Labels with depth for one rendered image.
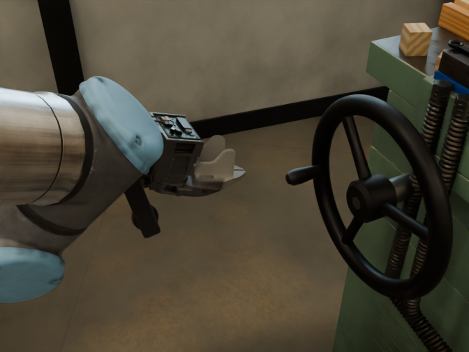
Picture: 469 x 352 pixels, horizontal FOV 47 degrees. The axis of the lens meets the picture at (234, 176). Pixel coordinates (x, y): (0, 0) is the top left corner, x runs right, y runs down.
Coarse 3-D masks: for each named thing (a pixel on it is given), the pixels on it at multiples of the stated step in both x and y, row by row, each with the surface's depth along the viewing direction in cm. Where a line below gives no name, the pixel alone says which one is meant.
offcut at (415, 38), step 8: (408, 24) 89; (416, 24) 89; (424, 24) 89; (408, 32) 88; (416, 32) 87; (424, 32) 87; (432, 32) 87; (400, 40) 91; (408, 40) 88; (416, 40) 88; (424, 40) 88; (400, 48) 92; (408, 48) 88; (416, 48) 88; (424, 48) 89; (408, 56) 89
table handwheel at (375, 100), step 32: (352, 96) 71; (320, 128) 80; (352, 128) 74; (384, 128) 66; (320, 160) 84; (416, 160) 62; (320, 192) 86; (352, 192) 74; (384, 192) 72; (352, 224) 80; (416, 224) 66; (448, 224) 62; (352, 256) 82; (448, 256) 63; (384, 288) 75; (416, 288) 68
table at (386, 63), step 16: (448, 32) 97; (384, 48) 92; (432, 48) 92; (448, 48) 92; (368, 64) 96; (384, 64) 92; (400, 64) 89; (416, 64) 87; (432, 64) 87; (384, 80) 93; (400, 80) 90; (416, 80) 86; (416, 96) 87; (464, 192) 69
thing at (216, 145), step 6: (210, 138) 74; (216, 138) 74; (222, 138) 75; (210, 144) 74; (216, 144) 75; (222, 144) 75; (204, 150) 75; (210, 150) 75; (216, 150) 75; (222, 150) 76; (204, 156) 75; (210, 156) 75; (216, 156) 76; (198, 162) 75; (234, 168) 77; (240, 168) 78; (192, 174) 74
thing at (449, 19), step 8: (448, 8) 96; (456, 8) 95; (464, 8) 95; (440, 16) 98; (448, 16) 97; (456, 16) 95; (464, 16) 94; (440, 24) 99; (448, 24) 97; (456, 24) 96; (464, 24) 94; (456, 32) 96; (464, 32) 94
